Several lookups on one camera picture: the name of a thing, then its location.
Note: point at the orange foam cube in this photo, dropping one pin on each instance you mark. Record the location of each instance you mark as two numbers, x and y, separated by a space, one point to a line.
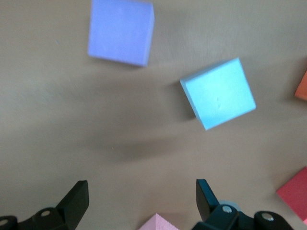
302 88

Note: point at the blue foam cube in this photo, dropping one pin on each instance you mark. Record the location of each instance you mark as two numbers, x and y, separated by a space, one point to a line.
219 95

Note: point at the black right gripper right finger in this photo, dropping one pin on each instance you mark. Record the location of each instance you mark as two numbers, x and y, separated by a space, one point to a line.
211 210

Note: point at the red foam cube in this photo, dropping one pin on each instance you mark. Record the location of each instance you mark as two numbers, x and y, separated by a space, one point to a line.
295 194

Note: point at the purple foam cube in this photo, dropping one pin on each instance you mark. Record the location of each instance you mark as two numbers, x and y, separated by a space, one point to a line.
120 31

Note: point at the pink foam cube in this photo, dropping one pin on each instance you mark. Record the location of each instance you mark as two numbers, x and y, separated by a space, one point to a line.
158 224

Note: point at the brown table cover sheet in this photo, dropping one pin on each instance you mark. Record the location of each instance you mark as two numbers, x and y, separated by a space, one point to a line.
60 107

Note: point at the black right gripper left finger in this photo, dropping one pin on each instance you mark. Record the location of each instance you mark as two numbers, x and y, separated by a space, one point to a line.
69 210

